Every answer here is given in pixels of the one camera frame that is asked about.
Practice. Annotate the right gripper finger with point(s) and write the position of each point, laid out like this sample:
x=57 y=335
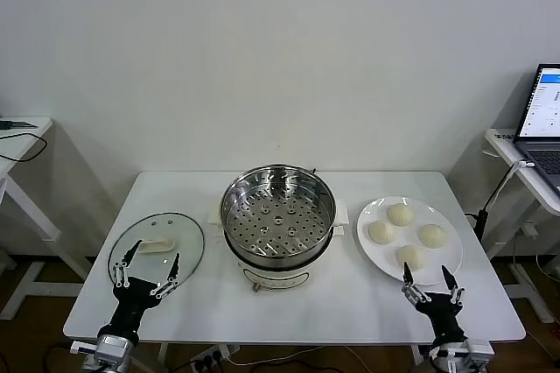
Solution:
x=409 y=276
x=450 y=281

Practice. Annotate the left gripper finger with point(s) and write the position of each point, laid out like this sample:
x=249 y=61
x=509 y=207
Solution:
x=174 y=270
x=131 y=252

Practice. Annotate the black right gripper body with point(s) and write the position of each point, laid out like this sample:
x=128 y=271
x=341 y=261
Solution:
x=442 y=311

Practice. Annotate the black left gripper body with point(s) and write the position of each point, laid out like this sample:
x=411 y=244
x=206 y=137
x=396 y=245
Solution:
x=131 y=303

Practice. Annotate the white steamed baozi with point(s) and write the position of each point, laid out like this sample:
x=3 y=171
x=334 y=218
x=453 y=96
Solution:
x=380 y=232
x=400 y=214
x=410 y=257
x=433 y=236

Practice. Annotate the round glass pot lid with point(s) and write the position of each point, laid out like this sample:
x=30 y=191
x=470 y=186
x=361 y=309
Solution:
x=153 y=233

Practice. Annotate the perforated steel steamer basket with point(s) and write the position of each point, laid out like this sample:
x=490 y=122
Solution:
x=245 y=198

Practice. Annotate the white round plate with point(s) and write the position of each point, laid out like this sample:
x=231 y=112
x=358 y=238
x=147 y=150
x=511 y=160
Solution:
x=376 y=255

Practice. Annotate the white floor power strip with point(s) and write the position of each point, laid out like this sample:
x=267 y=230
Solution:
x=210 y=354

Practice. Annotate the white power adapter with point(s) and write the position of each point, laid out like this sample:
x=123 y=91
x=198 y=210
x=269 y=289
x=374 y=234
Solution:
x=530 y=230

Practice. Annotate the white electric cooking pot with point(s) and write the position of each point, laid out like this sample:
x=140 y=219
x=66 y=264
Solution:
x=280 y=276

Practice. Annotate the white usb plug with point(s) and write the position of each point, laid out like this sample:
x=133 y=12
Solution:
x=524 y=164

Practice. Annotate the white side table with laptop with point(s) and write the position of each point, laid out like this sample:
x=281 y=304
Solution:
x=503 y=149

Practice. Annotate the flat green black device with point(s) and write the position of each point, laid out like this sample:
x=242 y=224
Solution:
x=13 y=124

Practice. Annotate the open grey laptop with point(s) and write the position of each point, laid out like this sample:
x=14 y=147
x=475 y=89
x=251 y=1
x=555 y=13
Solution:
x=540 y=119

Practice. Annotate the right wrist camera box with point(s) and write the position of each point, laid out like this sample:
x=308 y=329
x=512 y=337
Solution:
x=479 y=351

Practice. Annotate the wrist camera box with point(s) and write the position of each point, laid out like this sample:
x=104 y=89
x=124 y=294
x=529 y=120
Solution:
x=479 y=351
x=83 y=346

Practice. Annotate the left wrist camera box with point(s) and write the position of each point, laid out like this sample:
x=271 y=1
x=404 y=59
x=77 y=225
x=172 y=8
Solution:
x=83 y=346

